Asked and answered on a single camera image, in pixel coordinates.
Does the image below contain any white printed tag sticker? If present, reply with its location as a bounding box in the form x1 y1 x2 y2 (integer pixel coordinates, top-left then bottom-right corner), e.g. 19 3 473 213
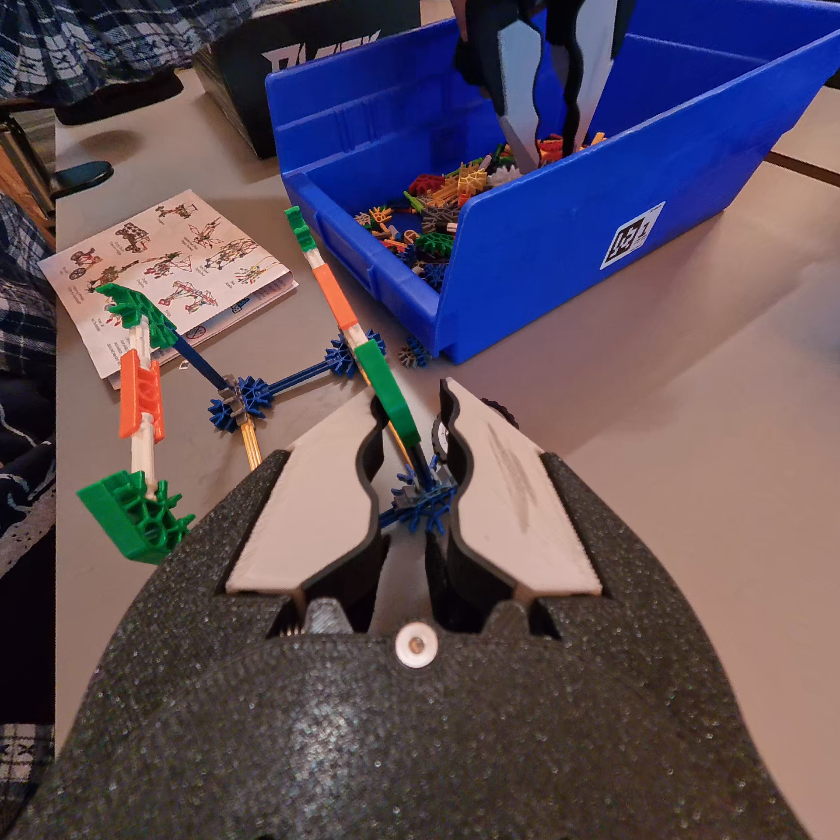
599 200 667 271

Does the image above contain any pile of colourful construction pieces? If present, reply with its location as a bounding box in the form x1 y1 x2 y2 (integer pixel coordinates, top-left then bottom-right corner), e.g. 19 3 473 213
354 131 608 293

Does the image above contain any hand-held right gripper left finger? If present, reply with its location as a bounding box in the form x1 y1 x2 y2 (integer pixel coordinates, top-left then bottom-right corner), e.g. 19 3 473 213
225 392 389 636

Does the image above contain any colourful construction toy model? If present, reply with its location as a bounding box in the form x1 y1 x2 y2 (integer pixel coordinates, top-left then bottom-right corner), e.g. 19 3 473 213
75 205 460 565

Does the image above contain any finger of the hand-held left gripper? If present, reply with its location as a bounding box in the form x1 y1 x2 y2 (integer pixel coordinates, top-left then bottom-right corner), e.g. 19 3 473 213
548 0 621 155
495 16 549 173

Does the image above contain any black chair armrest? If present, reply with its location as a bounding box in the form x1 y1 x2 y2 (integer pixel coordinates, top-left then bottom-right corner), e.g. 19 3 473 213
56 69 185 126
56 161 116 198

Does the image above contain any illustrated instruction booklet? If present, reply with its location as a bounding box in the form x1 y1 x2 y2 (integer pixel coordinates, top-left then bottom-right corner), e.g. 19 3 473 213
38 189 299 391

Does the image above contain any blue plastic storage bin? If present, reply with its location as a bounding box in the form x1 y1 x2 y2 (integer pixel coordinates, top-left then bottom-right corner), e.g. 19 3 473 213
264 0 840 365

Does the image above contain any black cardboard box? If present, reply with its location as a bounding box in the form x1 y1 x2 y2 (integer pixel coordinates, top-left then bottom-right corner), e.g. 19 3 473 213
193 0 421 158

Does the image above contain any plaid clothing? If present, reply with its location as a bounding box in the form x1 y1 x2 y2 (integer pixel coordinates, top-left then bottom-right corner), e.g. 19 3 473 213
0 0 263 106
0 190 59 821

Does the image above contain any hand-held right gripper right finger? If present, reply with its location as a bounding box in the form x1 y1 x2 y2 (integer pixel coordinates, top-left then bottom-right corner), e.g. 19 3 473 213
427 377 603 634

